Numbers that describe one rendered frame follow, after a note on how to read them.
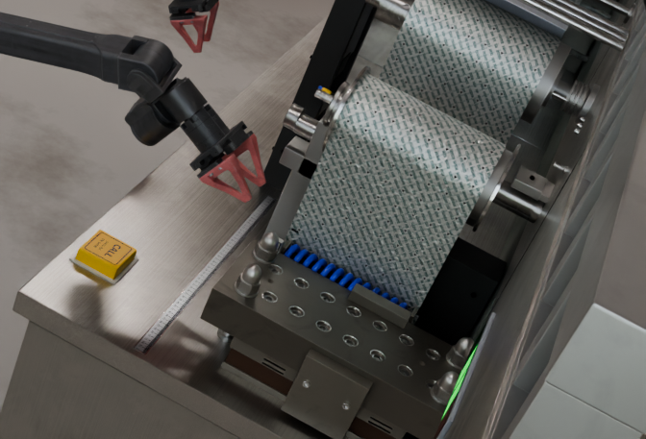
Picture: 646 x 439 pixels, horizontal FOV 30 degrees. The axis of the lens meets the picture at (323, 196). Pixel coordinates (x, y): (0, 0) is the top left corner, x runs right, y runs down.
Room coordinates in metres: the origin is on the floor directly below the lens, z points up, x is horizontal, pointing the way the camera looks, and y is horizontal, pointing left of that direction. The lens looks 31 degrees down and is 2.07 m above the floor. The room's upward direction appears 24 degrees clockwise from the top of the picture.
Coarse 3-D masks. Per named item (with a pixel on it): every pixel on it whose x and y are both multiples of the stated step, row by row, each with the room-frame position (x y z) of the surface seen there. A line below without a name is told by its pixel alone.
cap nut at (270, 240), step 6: (264, 234) 1.51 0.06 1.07; (270, 234) 1.51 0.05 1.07; (276, 234) 1.51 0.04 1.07; (264, 240) 1.50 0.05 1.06; (270, 240) 1.50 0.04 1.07; (276, 240) 1.51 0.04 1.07; (258, 246) 1.50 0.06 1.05; (264, 246) 1.50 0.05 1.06; (270, 246) 1.50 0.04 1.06; (276, 246) 1.51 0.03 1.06; (258, 252) 1.50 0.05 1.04; (264, 252) 1.50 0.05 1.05; (270, 252) 1.50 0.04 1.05; (276, 252) 1.51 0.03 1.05; (258, 258) 1.49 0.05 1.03; (264, 258) 1.50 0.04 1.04; (270, 258) 1.50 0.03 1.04
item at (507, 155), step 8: (344, 96) 1.60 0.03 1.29; (328, 128) 1.58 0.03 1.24; (504, 152) 1.61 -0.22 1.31; (504, 160) 1.59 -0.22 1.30; (496, 168) 1.57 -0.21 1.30; (504, 168) 1.58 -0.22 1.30; (496, 176) 1.57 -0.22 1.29; (488, 184) 1.56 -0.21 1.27; (496, 184) 1.56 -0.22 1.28; (488, 192) 1.55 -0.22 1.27; (480, 200) 1.55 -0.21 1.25; (480, 208) 1.55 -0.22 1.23; (472, 216) 1.57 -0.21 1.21
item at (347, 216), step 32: (320, 160) 1.58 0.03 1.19; (320, 192) 1.57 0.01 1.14; (352, 192) 1.57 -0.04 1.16; (384, 192) 1.56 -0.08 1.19; (320, 224) 1.57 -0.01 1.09; (352, 224) 1.57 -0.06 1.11; (384, 224) 1.56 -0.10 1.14; (416, 224) 1.56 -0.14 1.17; (448, 224) 1.55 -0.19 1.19; (320, 256) 1.57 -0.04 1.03; (352, 256) 1.56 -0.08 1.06; (384, 256) 1.56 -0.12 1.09; (416, 256) 1.55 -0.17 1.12; (384, 288) 1.56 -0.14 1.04; (416, 288) 1.55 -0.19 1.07
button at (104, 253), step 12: (96, 240) 1.51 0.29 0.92; (108, 240) 1.53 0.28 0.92; (120, 240) 1.54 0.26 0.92; (84, 252) 1.48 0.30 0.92; (96, 252) 1.49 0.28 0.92; (108, 252) 1.50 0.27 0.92; (120, 252) 1.51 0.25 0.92; (132, 252) 1.53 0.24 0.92; (96, 264) 1.47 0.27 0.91; (108, 264) 1.47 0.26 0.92; (120, 264) 1.49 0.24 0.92; (108, 276) 1.47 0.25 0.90
